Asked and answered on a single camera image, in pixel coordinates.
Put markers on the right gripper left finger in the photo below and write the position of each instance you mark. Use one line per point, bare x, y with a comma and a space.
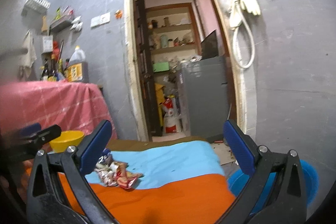
46, 198

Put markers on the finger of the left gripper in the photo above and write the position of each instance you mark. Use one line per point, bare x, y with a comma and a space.
29, 131
28, 147

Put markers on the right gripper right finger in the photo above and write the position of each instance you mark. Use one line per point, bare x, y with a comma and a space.
275, 191

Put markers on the blue snack bag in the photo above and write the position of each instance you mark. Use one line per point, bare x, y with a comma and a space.
106, 157

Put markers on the yellow plastic bowl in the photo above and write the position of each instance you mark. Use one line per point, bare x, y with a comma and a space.
66, 139

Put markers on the pink checked cloth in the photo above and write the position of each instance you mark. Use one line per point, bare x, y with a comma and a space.
72, 106

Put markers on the red crumpled wrapper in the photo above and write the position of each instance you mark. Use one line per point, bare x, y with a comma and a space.
115, 174

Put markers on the dark sauce bottle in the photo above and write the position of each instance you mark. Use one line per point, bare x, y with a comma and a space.
45, 71

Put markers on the orange cloth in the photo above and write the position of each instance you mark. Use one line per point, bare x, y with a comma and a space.
186, 195

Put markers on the light blue cloth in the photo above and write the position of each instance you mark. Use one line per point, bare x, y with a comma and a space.
177, 162

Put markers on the hanging white towel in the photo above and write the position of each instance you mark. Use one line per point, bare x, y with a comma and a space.
28, 58

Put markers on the large oil jug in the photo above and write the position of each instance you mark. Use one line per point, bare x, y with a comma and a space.
77, 67

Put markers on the red white sack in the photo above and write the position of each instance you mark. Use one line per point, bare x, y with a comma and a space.
171, 121

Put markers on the grey refrigerator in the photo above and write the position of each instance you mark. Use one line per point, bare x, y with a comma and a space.
203, 97

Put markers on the green box on shelf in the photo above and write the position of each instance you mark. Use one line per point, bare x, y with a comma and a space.
161, 67

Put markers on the black monitor screen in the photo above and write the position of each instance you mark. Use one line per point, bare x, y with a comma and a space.
210, 46

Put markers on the wooden shelf unit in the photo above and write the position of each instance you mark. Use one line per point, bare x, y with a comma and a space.
173, 38

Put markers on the white wall switch plate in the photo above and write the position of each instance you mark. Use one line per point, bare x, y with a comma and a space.
100, 20

